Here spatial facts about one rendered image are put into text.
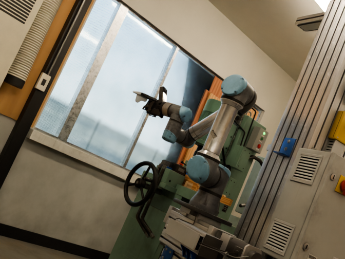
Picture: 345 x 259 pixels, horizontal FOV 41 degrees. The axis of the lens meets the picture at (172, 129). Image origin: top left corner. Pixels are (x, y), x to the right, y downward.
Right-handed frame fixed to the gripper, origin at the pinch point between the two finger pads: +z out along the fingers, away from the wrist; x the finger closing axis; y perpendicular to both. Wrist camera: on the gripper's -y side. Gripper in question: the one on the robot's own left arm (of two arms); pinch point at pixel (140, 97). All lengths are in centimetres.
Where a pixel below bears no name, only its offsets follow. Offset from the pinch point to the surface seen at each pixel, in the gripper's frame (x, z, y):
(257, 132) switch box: 89, -24, -33
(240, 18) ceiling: 157, 89, -169
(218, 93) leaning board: 193, 96, -100
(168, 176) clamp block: 47, -7, 26
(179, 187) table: 55, -12, 28
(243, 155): 84, -25, -12
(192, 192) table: 53, -24, 29
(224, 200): 64, -38, 23
